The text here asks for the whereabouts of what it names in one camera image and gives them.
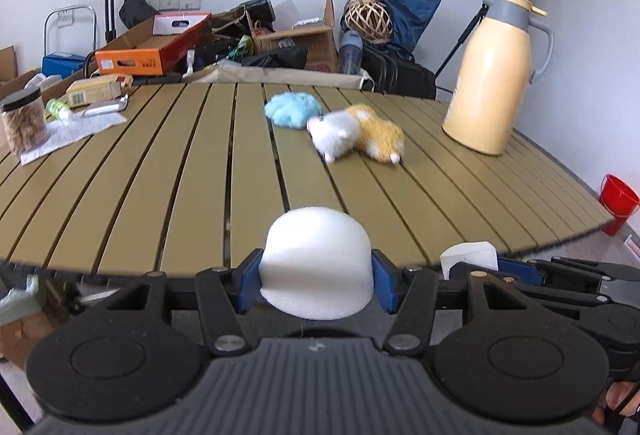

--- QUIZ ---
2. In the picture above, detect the grey water bottle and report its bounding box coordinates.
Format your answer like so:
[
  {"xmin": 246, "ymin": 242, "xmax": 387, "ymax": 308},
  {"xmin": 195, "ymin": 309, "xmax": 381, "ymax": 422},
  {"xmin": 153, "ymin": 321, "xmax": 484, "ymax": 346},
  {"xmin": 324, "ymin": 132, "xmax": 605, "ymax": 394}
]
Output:
[{"xmin": 339, "ymin": 30, "xmax": 364, "ymax": 75}]

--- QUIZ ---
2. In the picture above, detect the orange flat box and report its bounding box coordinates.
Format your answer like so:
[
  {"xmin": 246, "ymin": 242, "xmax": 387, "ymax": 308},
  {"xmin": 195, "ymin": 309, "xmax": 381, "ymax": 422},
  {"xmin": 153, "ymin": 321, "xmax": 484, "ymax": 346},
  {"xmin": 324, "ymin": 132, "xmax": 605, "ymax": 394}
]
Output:
[{"xmin": 95, "ymin": 12, "xmax": 213, "ymax": 77}]

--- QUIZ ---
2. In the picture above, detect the yellow thermos jug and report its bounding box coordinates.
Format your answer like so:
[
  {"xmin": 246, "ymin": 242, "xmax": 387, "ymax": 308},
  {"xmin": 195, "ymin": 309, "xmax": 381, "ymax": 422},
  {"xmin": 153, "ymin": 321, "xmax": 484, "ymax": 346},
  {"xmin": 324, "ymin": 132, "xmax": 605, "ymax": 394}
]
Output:
[{"xmin": 442, "ymin": 0, "xmax": 555, "ymax": 156}]

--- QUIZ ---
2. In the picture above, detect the dark blue bag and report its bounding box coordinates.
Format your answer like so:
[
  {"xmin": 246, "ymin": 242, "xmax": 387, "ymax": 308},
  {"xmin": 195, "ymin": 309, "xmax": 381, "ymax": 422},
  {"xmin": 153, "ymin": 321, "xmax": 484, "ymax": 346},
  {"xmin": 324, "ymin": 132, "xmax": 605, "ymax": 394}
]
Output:
[{"xmin": 341, "ymin": 0, "xmax": 442, "ymax": 63}]

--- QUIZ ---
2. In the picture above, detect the red bucket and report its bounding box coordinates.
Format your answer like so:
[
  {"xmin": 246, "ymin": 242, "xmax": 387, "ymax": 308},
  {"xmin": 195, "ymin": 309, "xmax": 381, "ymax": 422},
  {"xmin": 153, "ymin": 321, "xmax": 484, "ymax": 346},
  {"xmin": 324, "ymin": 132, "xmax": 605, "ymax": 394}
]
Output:
[{"xmin": 598, "ymin": 174, "xmax": 640, "ymax": 237}]

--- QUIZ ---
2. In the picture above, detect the white metal hand cart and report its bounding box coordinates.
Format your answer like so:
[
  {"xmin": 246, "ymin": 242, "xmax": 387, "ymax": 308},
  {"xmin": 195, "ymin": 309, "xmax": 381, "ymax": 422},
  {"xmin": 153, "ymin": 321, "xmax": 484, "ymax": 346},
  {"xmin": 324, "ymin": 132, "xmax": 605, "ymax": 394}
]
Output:
[{"xmin": 44, "ymin": 4, "xmax": 98, "ymax": 58}]

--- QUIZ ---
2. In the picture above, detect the white and yellow plush toy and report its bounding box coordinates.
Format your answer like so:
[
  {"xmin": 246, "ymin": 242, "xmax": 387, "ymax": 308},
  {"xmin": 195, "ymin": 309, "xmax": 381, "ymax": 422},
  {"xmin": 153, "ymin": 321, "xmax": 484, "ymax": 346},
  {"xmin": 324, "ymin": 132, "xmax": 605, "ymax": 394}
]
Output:
[{"xmin": 306, "ymin": 104, "xmax": 405, "ymax": 165}]

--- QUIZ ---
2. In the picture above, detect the dark cloth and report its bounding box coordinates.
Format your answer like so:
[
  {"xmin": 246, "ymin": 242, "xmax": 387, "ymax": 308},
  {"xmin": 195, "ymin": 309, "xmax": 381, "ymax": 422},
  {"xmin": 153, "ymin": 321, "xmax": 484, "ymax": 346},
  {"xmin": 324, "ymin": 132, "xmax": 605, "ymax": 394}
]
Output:
[{"xmin": 240, "ymin": 46, "xmax": 309, "ymax": 69}]

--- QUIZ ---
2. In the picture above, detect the black tripod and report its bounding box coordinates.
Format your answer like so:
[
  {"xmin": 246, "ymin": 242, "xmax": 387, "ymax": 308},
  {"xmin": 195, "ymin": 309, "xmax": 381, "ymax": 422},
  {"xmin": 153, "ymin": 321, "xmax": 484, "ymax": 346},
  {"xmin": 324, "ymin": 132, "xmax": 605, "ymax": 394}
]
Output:
[{"xmin": 434, "ymin": 2, "xmax": 488, "ymax": 81}]

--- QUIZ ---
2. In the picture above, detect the blue box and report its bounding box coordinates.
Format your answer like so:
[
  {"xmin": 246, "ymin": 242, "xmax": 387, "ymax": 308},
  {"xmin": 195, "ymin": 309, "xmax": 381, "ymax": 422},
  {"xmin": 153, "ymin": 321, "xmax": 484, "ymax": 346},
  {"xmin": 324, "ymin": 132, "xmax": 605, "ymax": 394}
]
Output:
[{"xmin": 41, "ymin": 51, "xmax": 87, "ymax": 77}]

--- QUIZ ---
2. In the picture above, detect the clear jar of snacks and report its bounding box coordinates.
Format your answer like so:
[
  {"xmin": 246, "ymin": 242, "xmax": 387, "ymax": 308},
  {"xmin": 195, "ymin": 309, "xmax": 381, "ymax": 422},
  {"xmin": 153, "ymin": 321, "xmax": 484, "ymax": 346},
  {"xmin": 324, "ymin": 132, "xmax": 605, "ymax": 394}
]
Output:
[{"xmin": 0, "ymin": 89, "xmax": 51, "ymax": 156}]

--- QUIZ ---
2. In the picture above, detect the green plastic liner bag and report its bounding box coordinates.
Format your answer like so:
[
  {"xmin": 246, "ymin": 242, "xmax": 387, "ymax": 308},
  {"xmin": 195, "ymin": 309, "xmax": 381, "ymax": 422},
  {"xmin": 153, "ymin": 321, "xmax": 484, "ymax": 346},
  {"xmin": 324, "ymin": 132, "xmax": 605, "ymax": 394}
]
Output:
[{"xmin": 0, "ymin": 274, "xmax": 48, "ymax": 327}]

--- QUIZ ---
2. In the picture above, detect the silver pouch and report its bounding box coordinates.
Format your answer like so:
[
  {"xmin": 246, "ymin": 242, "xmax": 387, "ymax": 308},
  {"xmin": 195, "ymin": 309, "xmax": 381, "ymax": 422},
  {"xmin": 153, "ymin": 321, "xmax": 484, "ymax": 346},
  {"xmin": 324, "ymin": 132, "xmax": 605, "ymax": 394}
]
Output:
[{"xmin": 82, "ymin": 95, "xmax": 130, "ymax": 117}]

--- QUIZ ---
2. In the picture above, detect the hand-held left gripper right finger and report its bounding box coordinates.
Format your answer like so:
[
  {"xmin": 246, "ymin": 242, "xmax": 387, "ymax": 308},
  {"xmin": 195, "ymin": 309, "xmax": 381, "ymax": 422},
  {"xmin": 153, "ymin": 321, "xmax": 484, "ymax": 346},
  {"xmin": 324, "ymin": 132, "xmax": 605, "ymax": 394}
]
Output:
[{"xmin": 371, "ymin": 249, "xmax": 538, "ymax": 356}]

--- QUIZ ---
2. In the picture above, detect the plain cardboard box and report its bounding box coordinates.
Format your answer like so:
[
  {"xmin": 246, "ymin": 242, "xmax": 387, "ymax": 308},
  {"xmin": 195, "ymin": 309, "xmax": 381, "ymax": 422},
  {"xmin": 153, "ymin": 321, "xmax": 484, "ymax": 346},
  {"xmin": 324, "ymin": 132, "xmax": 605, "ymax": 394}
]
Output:
[{"xmin": 0, "ymin": 66, "xmax": 83, "ymax": 103}]

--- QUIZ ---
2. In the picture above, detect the white foam dome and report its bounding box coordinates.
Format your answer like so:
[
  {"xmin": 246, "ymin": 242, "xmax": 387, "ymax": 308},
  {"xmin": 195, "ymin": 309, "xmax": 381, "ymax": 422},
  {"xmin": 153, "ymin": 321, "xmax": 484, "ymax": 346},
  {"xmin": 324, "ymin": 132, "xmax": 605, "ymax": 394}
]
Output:
[{"xmin": 259, "ymin": 206, "xmax": 376, "ymax": 321}]

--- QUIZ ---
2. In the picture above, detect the woven rattan ball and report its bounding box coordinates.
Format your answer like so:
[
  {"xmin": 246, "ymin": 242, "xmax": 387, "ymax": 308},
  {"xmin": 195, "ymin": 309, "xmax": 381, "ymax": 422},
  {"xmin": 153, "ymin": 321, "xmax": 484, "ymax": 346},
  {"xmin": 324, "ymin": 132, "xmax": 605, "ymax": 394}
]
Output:
[{"xmin": 345, "ymin": 0, "xmax": 392, "ymax": 41}]

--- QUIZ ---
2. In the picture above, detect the large open cardboard box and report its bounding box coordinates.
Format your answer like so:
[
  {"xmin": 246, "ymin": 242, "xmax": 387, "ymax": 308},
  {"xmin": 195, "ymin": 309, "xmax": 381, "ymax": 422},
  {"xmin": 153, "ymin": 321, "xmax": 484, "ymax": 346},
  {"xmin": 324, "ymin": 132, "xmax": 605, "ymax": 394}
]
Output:
[{"xmin": 0, "ymin": 45, "xmax": 18, "ymax": 83}]

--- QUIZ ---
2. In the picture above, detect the green tube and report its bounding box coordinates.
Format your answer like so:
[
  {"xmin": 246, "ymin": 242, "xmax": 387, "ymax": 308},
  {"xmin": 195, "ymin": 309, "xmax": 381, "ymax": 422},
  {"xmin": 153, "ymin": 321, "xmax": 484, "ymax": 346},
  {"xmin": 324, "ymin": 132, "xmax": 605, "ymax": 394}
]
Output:
[{"xmin": 46, "ymin": 98, "xmax": 72, "ymax": 121}]

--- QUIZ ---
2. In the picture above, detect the cardboard box with liner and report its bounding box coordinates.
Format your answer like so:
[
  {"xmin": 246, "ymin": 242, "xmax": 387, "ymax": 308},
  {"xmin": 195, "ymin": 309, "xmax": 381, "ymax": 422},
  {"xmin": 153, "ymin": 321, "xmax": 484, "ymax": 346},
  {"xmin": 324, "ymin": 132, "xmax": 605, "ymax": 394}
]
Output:
[{"xmin": 0, "ymin": 310, "xmax": 58, "ymax": 371}]

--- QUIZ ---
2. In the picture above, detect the black soft bag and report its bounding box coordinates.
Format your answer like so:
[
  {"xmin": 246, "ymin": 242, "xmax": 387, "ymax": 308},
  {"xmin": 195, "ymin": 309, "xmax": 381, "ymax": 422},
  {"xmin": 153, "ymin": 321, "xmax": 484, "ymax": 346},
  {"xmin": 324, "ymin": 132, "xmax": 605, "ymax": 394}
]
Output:
[{"xmin": 119, "ymin": 0, "xmax": 162, "ymax": 30}]

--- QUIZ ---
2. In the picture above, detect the small tan cardboard box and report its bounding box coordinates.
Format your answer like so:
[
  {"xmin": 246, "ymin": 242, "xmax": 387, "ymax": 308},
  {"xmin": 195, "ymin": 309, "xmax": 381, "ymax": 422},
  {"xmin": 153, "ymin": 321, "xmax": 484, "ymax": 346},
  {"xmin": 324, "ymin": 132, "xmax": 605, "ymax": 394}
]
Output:
[{"xmin": 66, "ymin": 75, "xmax": 133, "ymax": 108}]

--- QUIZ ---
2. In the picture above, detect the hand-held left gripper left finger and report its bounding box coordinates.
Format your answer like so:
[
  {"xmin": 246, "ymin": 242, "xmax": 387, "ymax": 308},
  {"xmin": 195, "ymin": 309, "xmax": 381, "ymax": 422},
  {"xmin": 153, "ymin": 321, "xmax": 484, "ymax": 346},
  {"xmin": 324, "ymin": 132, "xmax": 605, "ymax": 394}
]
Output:
[{"xmin": 112, "ymin": 249, "xmax": 264, "ymax": 356}]

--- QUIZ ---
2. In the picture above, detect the blue plush toy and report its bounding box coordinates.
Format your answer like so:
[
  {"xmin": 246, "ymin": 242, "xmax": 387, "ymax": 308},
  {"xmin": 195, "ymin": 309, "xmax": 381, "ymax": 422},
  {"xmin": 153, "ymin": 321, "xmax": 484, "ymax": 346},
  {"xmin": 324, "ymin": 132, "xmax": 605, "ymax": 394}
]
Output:
[{"xmin": 264, "ymin": 92, "xmax": 323, "ymax": 130}]

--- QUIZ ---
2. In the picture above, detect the black pouch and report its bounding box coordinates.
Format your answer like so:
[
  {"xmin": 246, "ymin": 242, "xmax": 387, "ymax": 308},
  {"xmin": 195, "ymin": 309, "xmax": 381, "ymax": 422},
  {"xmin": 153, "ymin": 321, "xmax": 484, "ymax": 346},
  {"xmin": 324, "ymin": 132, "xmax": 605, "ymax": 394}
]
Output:
[{"xmin": 244, "ymin": 0, "xmax": 277, "ymax": 23}]

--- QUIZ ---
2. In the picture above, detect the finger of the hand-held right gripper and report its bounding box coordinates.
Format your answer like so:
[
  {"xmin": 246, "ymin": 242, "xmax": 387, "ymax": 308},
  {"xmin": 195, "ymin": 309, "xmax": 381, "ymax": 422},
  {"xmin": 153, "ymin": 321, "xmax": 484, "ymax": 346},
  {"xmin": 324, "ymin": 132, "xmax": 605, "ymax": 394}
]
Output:
[
  {"xmin": 448, "ymin": 257, "xmax": 551, "ymax": 288},
  {"xmin": 527, "ymin": 256, "xmax": 606, "ymax": 281}
]

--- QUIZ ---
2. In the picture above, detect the white paper piece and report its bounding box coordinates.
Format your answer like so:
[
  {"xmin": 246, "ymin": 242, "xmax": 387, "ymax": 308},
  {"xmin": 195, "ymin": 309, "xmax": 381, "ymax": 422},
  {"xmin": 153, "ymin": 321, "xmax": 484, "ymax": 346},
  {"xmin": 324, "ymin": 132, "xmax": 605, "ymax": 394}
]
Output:
[{"xmin": 440, "ymin": 241, "xmax": 499, "ymax": 281}]

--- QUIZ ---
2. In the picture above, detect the open brown cardboard box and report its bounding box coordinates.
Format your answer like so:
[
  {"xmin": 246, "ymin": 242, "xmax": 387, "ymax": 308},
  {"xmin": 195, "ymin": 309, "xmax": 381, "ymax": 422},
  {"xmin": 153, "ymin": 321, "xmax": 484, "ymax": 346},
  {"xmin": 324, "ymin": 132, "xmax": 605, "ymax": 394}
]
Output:
[{"xmin": 250, "ymin": 0, "xmax": 341, "ymax": 72}]

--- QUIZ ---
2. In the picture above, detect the olive slatted folding table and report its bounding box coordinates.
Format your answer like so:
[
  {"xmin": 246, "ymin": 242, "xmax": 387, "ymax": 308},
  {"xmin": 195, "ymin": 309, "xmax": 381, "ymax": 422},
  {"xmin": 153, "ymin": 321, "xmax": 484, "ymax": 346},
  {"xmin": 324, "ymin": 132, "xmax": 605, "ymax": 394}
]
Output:
[{"xmin": 0, "ymin": 82, "xmax": 616, "ymax": 281}]

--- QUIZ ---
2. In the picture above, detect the person's right hand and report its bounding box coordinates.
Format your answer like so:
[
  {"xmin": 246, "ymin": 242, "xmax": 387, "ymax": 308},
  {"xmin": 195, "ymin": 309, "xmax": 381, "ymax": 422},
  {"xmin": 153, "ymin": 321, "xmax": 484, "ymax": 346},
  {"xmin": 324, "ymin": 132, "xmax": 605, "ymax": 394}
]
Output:
[{"xmin": 592, "ymin": 380, "xmax": 640, "ymax": 428}]

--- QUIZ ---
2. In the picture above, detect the white paper towel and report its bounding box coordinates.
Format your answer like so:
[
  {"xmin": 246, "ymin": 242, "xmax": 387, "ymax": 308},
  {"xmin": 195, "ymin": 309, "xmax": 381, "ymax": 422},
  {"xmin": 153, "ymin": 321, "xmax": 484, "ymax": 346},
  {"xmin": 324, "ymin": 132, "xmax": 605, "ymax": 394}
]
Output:
[{"xmin": 20, "ymin": 112, "xmax": 128, "ymax": 166}]

